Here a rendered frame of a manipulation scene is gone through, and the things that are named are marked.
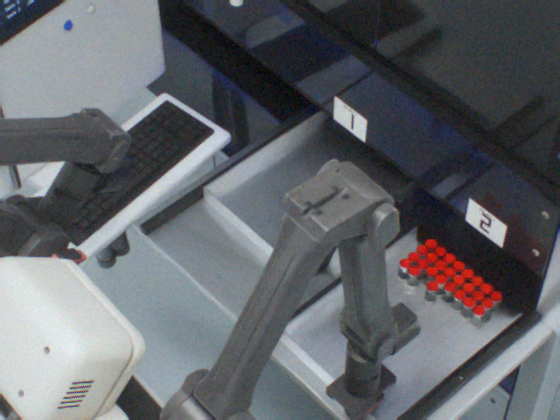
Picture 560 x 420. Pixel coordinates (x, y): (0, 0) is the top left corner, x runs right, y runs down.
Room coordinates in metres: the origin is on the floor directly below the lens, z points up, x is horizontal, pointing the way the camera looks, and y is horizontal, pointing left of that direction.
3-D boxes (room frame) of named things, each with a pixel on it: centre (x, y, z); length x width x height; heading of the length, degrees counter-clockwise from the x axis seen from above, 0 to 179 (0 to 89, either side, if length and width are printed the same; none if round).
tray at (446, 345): (1.20, -0.20, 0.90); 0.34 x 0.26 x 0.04; 132
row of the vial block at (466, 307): (1.27, -0.29, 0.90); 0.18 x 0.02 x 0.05; 42
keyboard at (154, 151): (1.64, 0.33, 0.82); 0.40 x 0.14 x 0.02; 140
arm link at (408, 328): (1.05, -0.15, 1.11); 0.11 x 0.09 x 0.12; 132
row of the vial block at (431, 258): (1.29, -0.30, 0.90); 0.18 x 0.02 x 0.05; 42
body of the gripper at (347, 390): (1.02, -0.12, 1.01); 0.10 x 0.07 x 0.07; 132
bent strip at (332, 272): (1.30, -0.06, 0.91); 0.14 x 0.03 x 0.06; 133
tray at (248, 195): (1.52, -0.05, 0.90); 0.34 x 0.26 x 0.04; 133
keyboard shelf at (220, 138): (1.67, 0.36, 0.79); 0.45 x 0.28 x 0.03; 140
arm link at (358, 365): (1.03, -0.13, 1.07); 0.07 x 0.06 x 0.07; 132
